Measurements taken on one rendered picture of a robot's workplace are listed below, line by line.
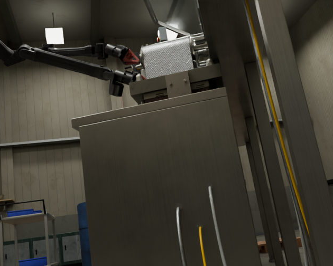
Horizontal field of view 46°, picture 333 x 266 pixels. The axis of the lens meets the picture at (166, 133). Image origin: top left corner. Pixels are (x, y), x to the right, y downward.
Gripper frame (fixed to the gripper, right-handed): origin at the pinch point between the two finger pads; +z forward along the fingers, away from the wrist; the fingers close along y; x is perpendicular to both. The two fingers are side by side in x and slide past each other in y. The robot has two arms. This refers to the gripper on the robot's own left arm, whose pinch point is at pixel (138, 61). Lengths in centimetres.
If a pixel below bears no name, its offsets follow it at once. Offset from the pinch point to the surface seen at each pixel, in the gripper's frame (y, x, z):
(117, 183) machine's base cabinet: 31, -59, 35
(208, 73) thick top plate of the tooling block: 26, -1, 45
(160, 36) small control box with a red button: -47, 36, -20
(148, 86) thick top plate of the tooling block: 26.4, -16.5, 24.6
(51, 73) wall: -771, 92, -641
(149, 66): 7.8, -2.3, 11.1
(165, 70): 7.3, -1.4, 19.6
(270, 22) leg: 81, -1, 72
